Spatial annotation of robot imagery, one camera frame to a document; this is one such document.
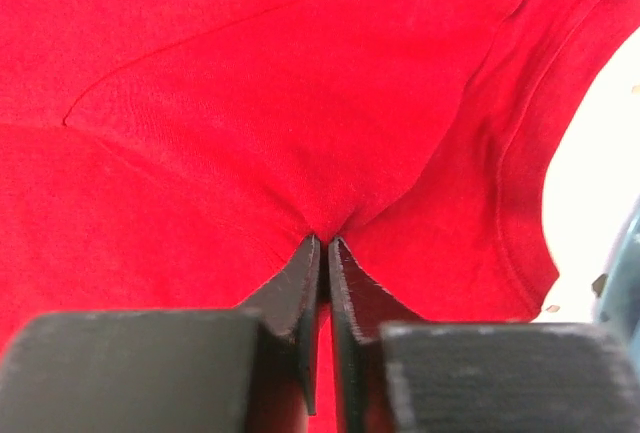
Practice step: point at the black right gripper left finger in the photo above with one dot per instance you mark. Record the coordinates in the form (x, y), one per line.
(251, 368)

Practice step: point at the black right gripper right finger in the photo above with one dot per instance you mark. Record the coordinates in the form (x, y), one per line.
(395, 372)

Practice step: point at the red t shirt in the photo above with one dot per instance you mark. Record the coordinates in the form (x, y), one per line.
(173, 154)

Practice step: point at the blue plastic basket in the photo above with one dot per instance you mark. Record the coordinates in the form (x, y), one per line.
(618, 305)

